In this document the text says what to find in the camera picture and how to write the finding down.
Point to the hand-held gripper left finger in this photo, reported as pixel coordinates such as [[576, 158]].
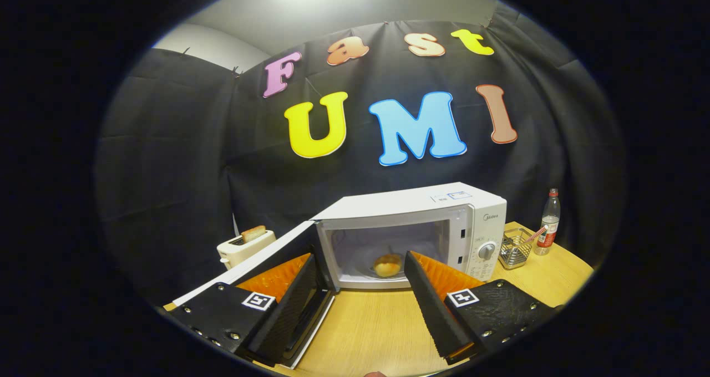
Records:
[[288, 310]]

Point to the clear plastic water bottle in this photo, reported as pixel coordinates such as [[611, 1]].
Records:
[[548, 227]]

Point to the toast slice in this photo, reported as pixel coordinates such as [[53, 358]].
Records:
[[254, 233]]

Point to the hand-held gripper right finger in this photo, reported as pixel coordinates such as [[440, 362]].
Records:
[[435, 310]]

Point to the white microwave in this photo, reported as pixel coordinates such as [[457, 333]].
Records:
[[399, 202]]

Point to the white toaster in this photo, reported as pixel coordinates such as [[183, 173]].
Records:
[[238, 252]]

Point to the golden bread roll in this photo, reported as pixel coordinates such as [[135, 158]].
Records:
[[387, 266]]

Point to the glass turntable plate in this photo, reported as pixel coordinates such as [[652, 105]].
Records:
[[367, 273]]

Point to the red striped straw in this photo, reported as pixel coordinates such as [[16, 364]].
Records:
[[537, 234]]

